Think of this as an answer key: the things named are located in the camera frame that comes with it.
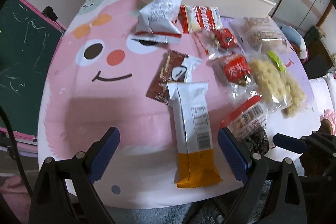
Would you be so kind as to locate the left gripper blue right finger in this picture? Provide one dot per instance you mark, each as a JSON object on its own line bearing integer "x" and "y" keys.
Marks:
{"x": 230, "y": 149}

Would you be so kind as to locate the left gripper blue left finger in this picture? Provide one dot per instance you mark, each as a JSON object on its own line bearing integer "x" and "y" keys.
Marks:
{"x": 101, "y": 153}

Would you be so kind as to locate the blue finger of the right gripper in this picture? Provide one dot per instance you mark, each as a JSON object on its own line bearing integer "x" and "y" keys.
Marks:
{"x": 289, "y": 143}

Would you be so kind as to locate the red label dark candy bag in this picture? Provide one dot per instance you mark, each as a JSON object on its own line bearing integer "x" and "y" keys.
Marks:
{"x": 247, "y": 124}

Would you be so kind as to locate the yellow rice crisp bag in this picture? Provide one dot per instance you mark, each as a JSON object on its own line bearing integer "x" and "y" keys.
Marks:
{"x": 271, "y": 84}
{"x": 298, "y": 97}

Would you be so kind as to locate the orange white snack bar wrapper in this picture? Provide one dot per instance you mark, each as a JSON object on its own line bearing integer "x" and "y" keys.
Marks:
{"x": 196, "y": 164}

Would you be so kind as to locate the red jujube walnut candy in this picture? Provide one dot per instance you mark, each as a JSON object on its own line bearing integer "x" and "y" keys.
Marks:
{"x": 233, "y": 75}
{"x": 218, "y": 43}

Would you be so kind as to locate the brown chocolate wafer packet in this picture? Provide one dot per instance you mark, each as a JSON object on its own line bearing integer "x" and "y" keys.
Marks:
{"x": 178, "y": 68}

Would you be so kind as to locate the clear bag of biscuits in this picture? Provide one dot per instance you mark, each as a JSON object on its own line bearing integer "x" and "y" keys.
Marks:
{"x": 261, "y": 35}

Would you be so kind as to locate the silver jujube snack bag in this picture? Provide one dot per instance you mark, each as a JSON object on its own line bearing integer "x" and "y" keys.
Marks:
{"x": 157, "y": 22}

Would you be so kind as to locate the pink blanket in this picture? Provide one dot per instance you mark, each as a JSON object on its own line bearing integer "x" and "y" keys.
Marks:
{"x": 329, "y": 119}

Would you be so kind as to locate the white pillow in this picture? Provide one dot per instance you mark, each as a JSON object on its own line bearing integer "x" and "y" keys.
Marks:
{"x": 324, "y": 93}

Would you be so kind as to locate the pink cartoon tablecloth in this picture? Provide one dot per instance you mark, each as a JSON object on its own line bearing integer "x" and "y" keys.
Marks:
{"x": 100, "y": 77}

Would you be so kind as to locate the red white cookies pack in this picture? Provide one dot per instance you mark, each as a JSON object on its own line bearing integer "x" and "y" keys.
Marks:
{"x": 200, "y": 18}

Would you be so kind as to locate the black clamp knob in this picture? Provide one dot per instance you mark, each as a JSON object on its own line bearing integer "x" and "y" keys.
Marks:
{"x": 48, "y": 12}

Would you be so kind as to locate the green chalkboard pink frame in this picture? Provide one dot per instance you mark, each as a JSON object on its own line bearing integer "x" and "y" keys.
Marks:
{"x": 28, "y": 42}

